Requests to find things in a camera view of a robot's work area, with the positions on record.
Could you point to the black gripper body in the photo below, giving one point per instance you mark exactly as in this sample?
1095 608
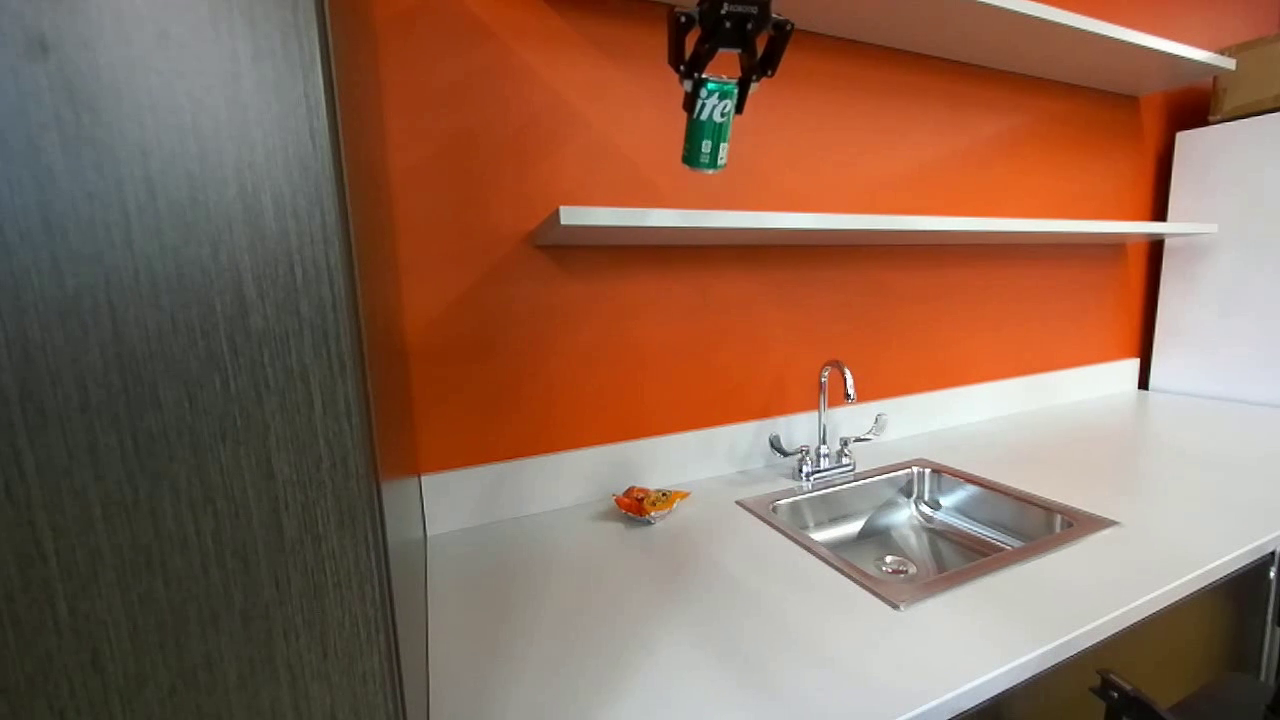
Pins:
704 30

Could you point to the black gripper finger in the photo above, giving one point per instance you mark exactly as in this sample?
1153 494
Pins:
690 84
751 79

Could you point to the green soda can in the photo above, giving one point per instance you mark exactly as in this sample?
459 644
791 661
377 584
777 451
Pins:
711 127

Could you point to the chrome faucet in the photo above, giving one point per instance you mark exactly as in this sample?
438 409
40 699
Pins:
831 452

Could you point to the orange snack bag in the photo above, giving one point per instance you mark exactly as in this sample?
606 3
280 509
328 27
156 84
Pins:
650 502

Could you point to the stainless steel sink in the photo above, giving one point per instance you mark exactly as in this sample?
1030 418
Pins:
918 531

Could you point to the white refrigerator side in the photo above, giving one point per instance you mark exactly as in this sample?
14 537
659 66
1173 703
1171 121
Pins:
1218 314

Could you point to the dark wood cabinet panel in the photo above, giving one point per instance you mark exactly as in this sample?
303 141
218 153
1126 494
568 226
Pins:
189 518

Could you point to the white lower wall shelf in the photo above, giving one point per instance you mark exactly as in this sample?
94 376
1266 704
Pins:
599 226

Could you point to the white wall shelf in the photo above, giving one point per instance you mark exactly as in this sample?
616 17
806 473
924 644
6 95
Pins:
1024 38
599 226

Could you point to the white upper wall shelf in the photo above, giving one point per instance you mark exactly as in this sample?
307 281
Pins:
1024 38

